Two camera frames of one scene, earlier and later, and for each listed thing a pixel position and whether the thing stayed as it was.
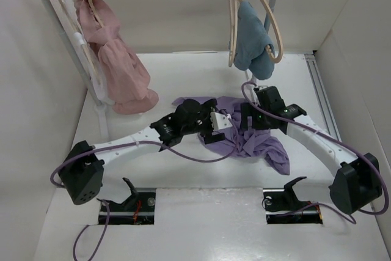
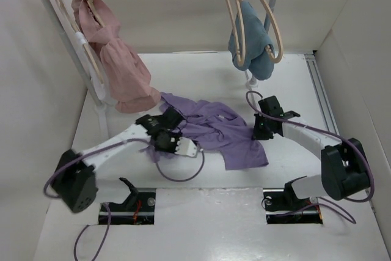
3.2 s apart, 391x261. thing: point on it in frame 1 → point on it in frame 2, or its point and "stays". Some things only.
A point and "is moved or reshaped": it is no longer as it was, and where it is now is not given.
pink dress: x=126 y=76 stays
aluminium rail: x=314 y=73 stays
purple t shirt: x=250 y=143 is moved or reshaped
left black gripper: x=207 y=136 → x=176 y=137
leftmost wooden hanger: x=73 y=24 stays
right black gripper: x=249 y=109 → x=258 y=135
